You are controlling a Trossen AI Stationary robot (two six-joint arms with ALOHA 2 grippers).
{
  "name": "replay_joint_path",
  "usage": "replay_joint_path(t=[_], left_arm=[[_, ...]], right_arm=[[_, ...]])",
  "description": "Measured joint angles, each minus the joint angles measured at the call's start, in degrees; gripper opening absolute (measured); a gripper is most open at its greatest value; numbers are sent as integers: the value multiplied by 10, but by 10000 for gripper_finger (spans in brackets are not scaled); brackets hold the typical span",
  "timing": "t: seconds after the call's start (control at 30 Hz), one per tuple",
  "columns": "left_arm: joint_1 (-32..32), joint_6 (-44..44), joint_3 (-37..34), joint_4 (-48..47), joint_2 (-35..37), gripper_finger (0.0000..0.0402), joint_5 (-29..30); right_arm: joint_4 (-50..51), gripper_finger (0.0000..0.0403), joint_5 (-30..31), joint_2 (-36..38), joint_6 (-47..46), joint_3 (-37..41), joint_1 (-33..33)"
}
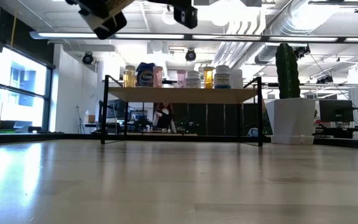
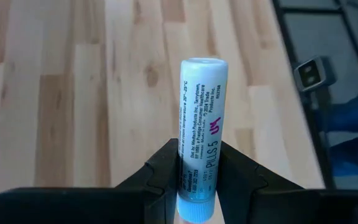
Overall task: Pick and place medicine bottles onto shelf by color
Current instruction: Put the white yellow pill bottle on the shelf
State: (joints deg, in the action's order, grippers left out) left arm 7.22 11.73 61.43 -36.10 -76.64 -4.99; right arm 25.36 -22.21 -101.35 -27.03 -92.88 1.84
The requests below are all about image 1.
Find large pale yellow pill vial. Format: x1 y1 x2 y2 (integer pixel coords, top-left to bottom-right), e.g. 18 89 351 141
124 65 137 88

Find white hexagonal planter pot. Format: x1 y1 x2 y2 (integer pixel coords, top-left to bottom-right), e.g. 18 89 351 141
265 97 317 146

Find white ring lamp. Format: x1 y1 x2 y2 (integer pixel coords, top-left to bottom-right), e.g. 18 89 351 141
161 7 175 26

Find salmon pink pill vial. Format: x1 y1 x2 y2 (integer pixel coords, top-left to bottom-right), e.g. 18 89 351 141
153 65 163 88

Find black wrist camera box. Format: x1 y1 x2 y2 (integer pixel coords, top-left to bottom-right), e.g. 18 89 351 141
172 5 199 30

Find white bottle blue-banded label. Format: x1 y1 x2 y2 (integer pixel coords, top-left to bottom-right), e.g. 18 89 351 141
213 64 232 90
185 70 202 89

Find silver ventilation duct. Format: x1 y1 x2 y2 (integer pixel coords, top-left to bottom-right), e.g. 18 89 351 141
253 0 326 65

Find green cactus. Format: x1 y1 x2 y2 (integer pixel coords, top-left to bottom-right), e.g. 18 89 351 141
274 42 301 100

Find black computer monitor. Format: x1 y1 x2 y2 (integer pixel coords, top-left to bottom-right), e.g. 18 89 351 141
318 99 354 123

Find white Dramamine tube yellow label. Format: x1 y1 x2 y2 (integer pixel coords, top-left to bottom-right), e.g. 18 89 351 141
79 0 135 32

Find wooden shelf black metal legs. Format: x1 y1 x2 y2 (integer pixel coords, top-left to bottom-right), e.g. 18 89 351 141
100 74 264 147

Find large window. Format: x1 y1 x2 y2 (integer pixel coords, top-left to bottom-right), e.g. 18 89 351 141
0 46 54 133

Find long ceiling light fixture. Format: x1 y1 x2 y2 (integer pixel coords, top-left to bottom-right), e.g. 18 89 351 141
29 30 358 44

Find black round spotlight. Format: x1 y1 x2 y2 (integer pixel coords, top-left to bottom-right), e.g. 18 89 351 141
185 48 197 62
81 51 94 65

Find small plain white bottle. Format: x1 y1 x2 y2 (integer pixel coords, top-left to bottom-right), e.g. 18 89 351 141
231 68 244 90

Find orange pill vial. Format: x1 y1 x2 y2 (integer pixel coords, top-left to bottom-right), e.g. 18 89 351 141
203 66 214 89

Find blue-capped Tums bottle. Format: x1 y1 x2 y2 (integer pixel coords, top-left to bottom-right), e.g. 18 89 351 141
135 62 155 88

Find black partition panels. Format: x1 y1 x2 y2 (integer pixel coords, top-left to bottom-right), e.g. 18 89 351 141
152 102 259 137

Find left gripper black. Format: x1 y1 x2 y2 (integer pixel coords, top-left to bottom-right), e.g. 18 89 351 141
65 0 195 40

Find magenta pink pill vial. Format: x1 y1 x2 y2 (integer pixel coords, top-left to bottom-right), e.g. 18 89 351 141
177 69 187 88

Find black ceiling camera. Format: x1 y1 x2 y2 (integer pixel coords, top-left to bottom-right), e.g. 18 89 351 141
293 45 311 60

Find person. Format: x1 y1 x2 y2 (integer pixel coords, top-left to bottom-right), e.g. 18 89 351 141
152 102 177 134

